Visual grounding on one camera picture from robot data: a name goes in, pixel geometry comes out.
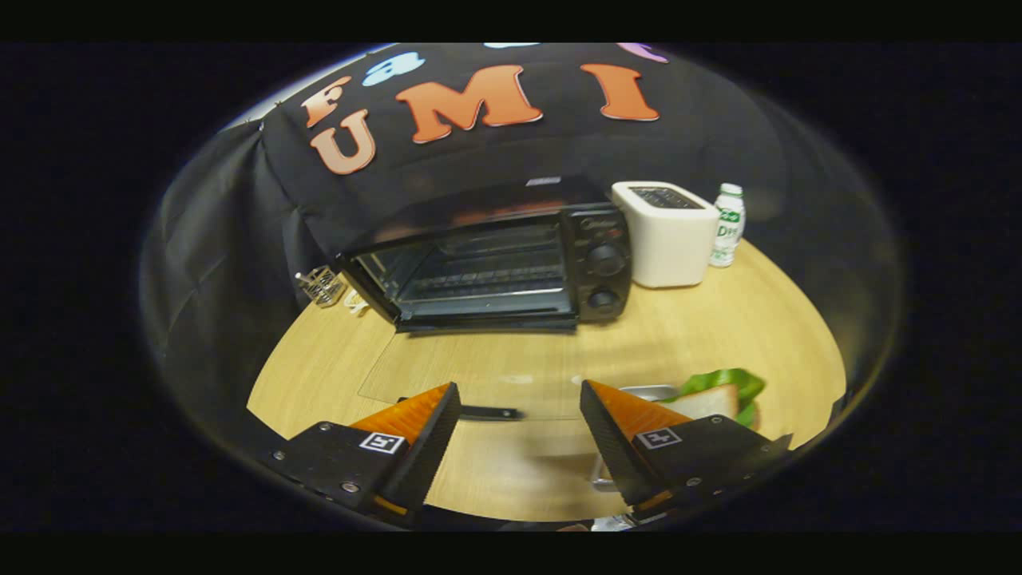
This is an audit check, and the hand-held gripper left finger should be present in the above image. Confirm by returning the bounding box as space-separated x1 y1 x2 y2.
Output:
263 383 462 524

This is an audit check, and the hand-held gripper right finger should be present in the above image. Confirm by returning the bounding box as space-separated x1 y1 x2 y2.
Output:
580 380 793 514

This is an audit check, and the lettuce sandwich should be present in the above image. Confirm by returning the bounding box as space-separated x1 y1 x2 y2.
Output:
659 368 766 429

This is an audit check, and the black toaster oven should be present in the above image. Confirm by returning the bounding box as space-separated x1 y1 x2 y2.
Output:
335 176 633 422

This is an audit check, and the white pop-up toaster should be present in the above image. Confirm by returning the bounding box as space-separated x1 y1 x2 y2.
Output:
612 181 719 289

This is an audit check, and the metal tray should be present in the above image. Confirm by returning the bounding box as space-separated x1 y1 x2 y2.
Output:
571 383 681 488

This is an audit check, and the white drink bottle green label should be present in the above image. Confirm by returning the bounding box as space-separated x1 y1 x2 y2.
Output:
710 183 747 268

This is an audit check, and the clear wire holder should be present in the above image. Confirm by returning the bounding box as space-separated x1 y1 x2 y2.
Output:
295 266 346 308

